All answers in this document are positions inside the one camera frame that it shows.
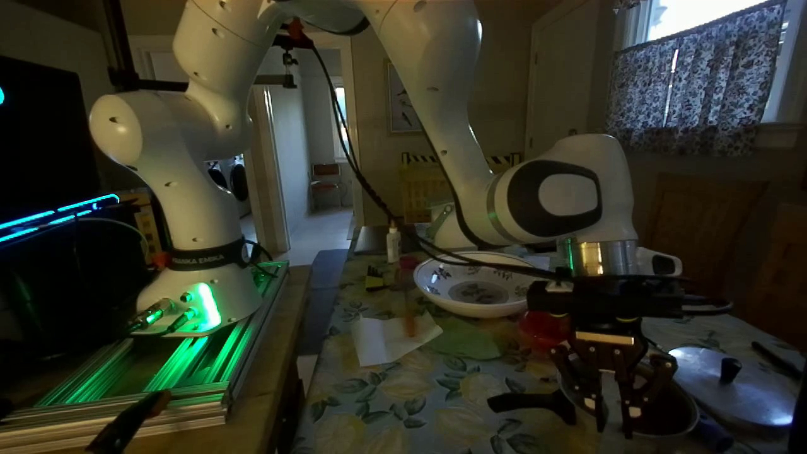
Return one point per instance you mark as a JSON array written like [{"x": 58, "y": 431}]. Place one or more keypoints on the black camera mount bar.
[{"x": 278, "y": 79}]

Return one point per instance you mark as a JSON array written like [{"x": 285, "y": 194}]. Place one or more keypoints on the lemon print tablecloth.
[{"x": 420, "y": 393}]

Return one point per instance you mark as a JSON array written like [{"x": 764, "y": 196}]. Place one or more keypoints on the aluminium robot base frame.
[{"x": 191, "y": 369}]

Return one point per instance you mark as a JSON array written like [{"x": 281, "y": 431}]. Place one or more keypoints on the white floral bowl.
[{"x": 469, "y": 291}]

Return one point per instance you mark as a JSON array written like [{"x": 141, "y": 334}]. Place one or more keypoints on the black stand pole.
[{"x": 116, "y": 50}]

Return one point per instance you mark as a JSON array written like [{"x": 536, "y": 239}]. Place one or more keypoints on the white framed window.
[{"x": 697, "y": 13}]

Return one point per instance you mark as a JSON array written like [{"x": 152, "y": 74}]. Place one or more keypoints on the black monitor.
[{"x": 41, "y": 142}]

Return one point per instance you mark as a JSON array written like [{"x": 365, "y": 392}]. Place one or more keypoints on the small white bottle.
[{"x": 391, "y": 243}]

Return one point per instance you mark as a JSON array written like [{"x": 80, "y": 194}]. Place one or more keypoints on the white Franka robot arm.
[{"x": 191, "y": 167}]

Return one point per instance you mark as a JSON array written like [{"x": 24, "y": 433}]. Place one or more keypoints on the white paper napkin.
[{"x": 380, "y": 340}]

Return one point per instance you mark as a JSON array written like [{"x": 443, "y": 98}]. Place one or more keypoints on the floral cafe curtain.
[{"x": 689, "y": 84}]

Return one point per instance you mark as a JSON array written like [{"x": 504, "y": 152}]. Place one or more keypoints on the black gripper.
[{"x": 607, "y": 302}]

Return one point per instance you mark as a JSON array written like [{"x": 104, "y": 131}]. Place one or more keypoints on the silver pot lid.
[{"x": 757, "y": 404}]

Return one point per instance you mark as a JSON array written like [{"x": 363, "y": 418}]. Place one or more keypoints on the framed bird picture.
[{"x": 398, "y": 108}]

